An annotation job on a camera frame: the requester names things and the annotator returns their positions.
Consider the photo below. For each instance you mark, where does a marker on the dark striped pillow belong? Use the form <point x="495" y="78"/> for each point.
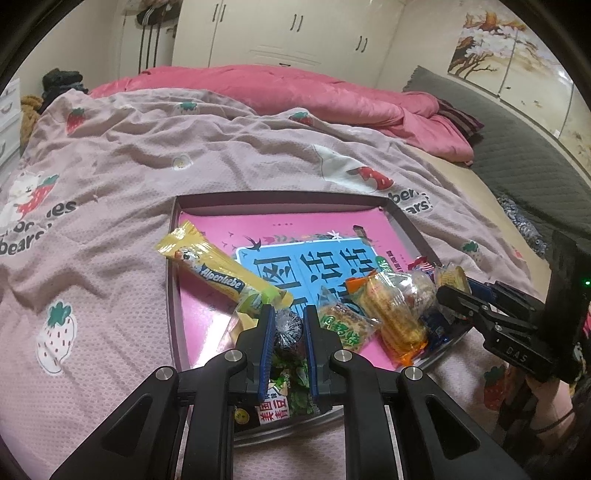
<point x="459" y="117"/>

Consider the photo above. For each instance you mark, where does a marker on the beige bed sheet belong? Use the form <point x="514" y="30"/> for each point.
<point x="471" y="194"/>

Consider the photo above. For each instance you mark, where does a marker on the strawberry printed blanket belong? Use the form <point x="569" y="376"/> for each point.
<point x="115" y="207"/>

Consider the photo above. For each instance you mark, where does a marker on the small yellow cracker packet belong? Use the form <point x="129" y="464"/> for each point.
<point x="450" y="277"/>

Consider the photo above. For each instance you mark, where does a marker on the green pea packet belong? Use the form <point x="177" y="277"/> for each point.
<point x="291" y="383"/>

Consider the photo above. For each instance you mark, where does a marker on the hanging bags and hats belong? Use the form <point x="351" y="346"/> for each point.
<point x="154" y="14"/>

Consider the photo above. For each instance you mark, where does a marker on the long yellow candy packet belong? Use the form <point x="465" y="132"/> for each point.
<point x="217" y="272"/>

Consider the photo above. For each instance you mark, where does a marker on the orange cracker packet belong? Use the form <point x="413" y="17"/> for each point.
<point x="388" y="314"/>

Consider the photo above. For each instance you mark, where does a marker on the grey padded headboard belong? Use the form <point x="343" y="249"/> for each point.
<point x="517" y="152"/>

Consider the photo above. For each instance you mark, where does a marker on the clear plastic snack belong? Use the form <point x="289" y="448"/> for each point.
<point x="415" y="290"/>

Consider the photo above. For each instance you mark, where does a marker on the tree wall painting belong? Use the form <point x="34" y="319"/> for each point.
<point x="521" y="60"/>

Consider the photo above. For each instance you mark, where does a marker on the pink tray with Chinese text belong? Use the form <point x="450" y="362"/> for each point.
<point x="277" y="201"/>

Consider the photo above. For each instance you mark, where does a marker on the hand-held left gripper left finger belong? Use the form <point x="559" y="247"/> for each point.
<point x="265" y="355"/>

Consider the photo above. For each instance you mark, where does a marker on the blue white patterned cloth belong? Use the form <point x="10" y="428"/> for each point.
<point x="524" y="226"/>

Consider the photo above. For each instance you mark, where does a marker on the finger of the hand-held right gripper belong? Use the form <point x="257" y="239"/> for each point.
<point x="457" y="300"/>
<point x="482" y="288"/>

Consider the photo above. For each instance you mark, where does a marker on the red snack packet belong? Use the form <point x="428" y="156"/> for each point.
<point x="421" y="265"/>

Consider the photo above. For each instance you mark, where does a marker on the pink book with blue label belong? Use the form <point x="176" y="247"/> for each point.
<point x="207" y="332"/>

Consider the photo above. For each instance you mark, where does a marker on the white drawer chest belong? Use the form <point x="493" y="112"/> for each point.
<point x="9" y="120"/>

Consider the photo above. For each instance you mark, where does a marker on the clear cracker packet green label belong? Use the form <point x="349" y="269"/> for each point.
<point x="346" y="327"/>

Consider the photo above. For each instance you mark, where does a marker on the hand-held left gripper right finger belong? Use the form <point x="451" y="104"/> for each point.
<point x="316" y="360"/>

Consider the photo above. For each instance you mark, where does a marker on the yellow plush toy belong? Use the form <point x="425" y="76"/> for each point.
<point x="32" y="113"/>

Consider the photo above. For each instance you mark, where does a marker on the pink duvet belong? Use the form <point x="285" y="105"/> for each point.
<point x="277" y="97"/>

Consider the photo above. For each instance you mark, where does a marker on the white wardrobe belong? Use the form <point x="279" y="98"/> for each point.
<point x="277" y="37"/>

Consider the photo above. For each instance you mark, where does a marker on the person's right forearm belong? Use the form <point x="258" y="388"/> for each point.
<point x="549" y="399"/>

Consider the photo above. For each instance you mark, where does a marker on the dark clothes pile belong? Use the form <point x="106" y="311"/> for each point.
<point x="64" y="83"/>

